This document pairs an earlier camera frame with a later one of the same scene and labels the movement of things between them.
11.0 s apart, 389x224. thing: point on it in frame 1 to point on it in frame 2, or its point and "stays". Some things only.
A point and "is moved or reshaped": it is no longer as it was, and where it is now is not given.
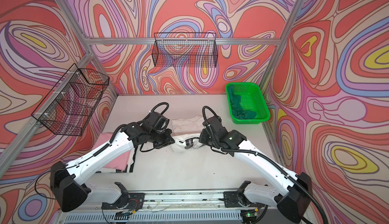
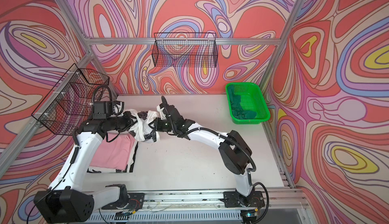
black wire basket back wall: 185,49 stays
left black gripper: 169,141 to 128,117
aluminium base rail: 190,200 stays
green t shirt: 237,111 stays
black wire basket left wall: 69,107 stays
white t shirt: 184,128 is moved or reshaped
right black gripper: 204,138 to 157,121
